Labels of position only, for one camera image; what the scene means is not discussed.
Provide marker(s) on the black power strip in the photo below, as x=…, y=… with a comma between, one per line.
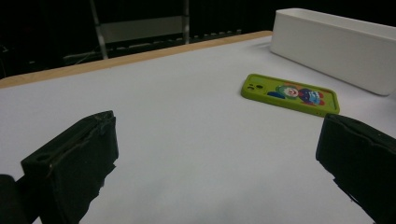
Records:
x=218, y=34

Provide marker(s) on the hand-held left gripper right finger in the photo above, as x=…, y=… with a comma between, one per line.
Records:
x=364, y=161

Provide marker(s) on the white metal stand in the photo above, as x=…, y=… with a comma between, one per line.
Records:
x=140, y=29

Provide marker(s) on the white table mat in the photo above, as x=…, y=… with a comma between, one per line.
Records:
x=186, y=124

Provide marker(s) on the white rectangular tray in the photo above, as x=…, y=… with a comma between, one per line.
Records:
x=327, y=46

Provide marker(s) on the green cartoon phone case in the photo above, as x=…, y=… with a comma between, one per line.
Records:
x=289, y=93

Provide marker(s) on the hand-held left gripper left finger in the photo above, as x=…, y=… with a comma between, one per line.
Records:
x=74, y=161

